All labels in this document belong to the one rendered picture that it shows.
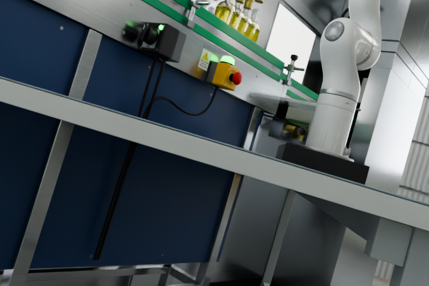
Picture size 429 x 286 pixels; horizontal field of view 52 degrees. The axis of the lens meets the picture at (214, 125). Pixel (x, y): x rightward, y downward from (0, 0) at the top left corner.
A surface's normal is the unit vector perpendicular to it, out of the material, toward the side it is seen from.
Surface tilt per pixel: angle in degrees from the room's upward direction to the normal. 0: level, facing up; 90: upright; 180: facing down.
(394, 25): 90
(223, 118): 90
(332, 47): 125
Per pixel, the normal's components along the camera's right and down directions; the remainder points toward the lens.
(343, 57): -0.50, 0.46
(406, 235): -0.06, -0.07
